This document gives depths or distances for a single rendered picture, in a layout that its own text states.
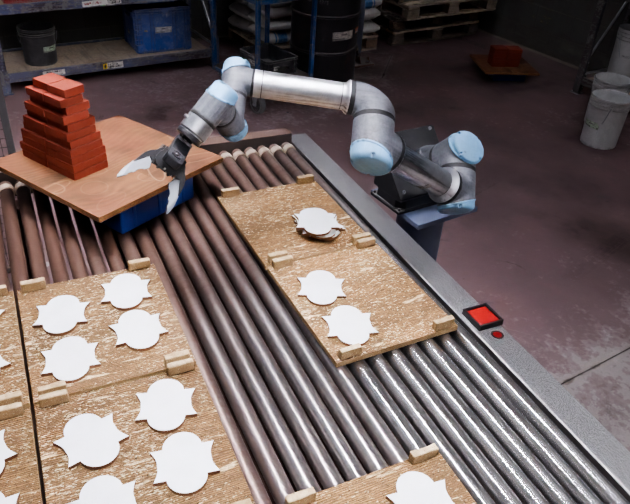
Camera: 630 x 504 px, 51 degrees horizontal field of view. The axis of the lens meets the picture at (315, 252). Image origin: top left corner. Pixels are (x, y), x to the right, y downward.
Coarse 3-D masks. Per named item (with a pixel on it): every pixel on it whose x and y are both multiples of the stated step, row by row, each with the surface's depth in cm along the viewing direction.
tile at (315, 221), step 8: (312, 208) 203; (296, 216) 199; (304, 216) 199; (312, 216) 199; (320, 216) 200; (328, 216) 200; (304, 224) 195; (312, 224) 196; (320, 224) 196; (328, 224) 196; (312, 232) 192; (320, 232) 192; (328, 232) 193
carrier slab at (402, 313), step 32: (320, 256) 190; (352, 256) 191; (384, 256) 192; (288, 288) 176; (352, 288) 178; (384, 288) 179; (416, 288) 180; (320, 320) 166; (384, 320) 168; (416, 320) 168; (384, 352) 160
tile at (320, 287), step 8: (312, 272) 181; (320, 272) 182; (328, 272) 182; (304, 280) 178; (312, 280) 178; (320, 280) 179; (328, 280) 179; (336, 280) 179; (304, 288) 175; (312, 288) 176; (320, 288) 176; (328, 288) 176; (336, 288) 176; (304, 296) 173; (312, 296) 173; (320, 296) 173; (328, 296) 173; (336, 296) 173; (344, 296) 174; (320, 304) 170; (328, 304) 171
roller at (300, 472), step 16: (176, 224) 202; (176, 240) 196; (192, 256) 189; (192, 272) 184; (208, 288) 177; (208, 304) 173; (224, 320) 166; (224, 336) 163; (240, 352) 157; (240, 368) 154; (256, 368) 155; (256, 384) 149; (256, 400) 146; (272, 400) 146; (272, 416) 142; (272, 432) 139; (288, 432) 139; (288, 448) 135; (288, 464) 133; (304, 464) 132; (304, 480) 129
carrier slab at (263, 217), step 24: (264, 192) 218; (288, 192) 219; (312, 192) 220; (240, 216) 205; (264, 216) 206; (288, 216) 207; (264, 240) 195; (288, 240) 195; (312, 240) 196; (336, 240) 197; (264, 264) 185
